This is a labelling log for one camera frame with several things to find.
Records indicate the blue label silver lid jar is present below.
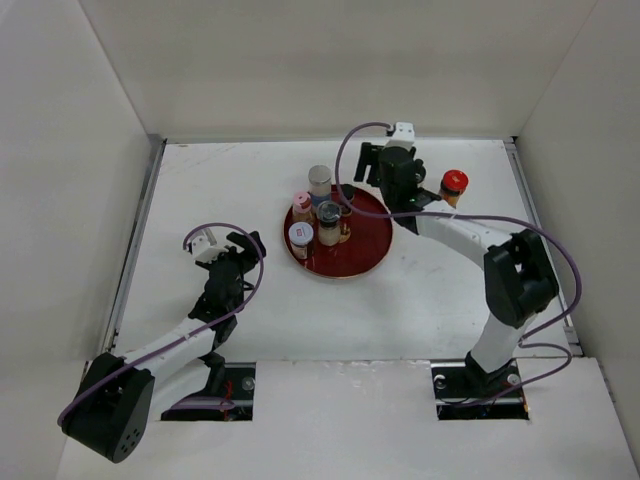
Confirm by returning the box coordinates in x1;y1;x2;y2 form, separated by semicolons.
308;165;332;208

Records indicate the white lid red label jar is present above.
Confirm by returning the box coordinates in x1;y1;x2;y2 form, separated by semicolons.
288;222;314;261

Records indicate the small black cap pepper bottle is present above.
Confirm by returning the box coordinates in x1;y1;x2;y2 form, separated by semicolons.
339;184;355;243

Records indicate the pink lid spice shaker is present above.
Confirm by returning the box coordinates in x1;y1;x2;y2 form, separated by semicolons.
292;191;315;226

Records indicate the grey lid white powder jar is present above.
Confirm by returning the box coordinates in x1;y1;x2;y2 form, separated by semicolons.
316;200;341;247

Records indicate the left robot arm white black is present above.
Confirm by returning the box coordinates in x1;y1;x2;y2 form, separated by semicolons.
57;224;266;464

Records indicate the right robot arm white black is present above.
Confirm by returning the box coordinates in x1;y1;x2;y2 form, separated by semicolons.
354;142;559;396

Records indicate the red lid dark sauce jar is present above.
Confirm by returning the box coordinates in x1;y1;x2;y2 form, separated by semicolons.
439;169;469;208

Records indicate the red round tray gold emblem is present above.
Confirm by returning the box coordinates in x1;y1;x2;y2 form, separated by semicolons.
283;186;393;279

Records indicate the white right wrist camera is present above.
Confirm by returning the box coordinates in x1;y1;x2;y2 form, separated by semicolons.
385;122;415;151

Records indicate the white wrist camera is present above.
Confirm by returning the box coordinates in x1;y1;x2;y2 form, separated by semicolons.
187;235;219;263
385;122;415;151

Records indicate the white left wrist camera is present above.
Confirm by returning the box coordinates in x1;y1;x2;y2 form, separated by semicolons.
187;235;219;263

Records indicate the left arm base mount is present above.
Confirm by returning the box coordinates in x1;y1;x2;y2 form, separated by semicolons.
160;363;257;422

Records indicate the aluminium table edge rail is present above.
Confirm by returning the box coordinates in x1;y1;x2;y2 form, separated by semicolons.
97;134;167;354

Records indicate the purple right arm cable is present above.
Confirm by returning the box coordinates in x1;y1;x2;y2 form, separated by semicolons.
334;121;584;406

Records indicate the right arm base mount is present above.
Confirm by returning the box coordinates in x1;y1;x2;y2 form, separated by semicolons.
431;361;529;421

